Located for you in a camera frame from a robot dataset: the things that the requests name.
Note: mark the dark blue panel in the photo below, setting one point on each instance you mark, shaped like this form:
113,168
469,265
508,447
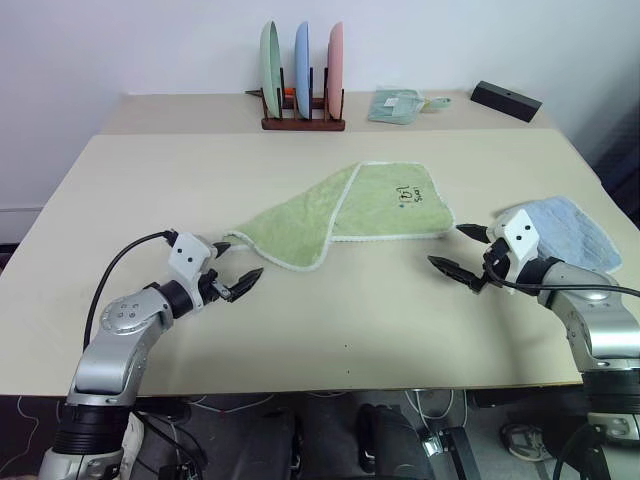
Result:
617,150

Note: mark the light blue plate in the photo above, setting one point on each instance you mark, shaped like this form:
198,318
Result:
302,70

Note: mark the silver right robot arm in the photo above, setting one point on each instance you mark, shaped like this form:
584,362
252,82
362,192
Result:
602,325

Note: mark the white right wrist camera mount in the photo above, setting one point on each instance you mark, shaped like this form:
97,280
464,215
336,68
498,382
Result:
520,237

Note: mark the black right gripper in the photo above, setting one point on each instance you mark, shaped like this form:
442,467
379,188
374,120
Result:
502,262

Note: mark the black rectangular box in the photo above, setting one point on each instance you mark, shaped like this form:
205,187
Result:
507,100

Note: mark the dark wooden plate rack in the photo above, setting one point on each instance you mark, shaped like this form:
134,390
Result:
302,124

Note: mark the dark rounded shape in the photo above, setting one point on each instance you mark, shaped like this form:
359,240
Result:
390,445

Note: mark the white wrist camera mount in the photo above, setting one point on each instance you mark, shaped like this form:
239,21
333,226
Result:
520,237
187,256

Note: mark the teal dustpan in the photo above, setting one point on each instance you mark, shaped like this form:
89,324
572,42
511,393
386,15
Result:
395,106

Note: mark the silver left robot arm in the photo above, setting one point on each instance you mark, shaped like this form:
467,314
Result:
107,350

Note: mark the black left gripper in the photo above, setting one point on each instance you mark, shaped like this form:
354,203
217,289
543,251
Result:
212,286

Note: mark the black metal stand leg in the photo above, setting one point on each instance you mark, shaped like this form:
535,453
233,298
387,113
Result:
457,455

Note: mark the pink plate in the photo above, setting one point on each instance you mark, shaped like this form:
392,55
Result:
335,70

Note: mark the light green plate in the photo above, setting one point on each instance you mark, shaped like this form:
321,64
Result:
270,70

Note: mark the green towel with white trim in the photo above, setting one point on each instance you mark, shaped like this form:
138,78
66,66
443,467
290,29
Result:
390,210

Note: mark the grey white sneaker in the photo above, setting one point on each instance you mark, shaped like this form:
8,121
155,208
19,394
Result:
522,442

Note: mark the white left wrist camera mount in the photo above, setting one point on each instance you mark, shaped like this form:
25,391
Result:
187,256

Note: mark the light blue towel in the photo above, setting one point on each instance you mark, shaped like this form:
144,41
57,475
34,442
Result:
575,235

